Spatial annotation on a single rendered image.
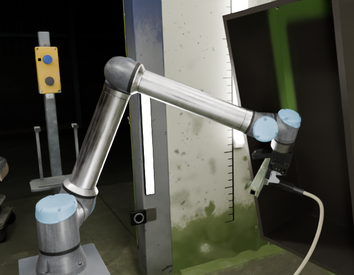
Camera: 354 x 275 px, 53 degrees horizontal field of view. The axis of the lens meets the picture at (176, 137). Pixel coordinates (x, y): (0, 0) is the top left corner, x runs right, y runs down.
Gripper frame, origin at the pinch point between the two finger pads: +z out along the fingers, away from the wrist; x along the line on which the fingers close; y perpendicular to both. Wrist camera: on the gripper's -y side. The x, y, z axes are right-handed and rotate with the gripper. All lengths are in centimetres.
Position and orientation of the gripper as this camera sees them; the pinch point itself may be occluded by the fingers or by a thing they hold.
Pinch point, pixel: (267, 179)
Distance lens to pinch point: 168.6
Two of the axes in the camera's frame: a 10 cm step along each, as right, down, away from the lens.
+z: -0.3, 7.8, 6.2
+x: 4.7, -5.4, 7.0
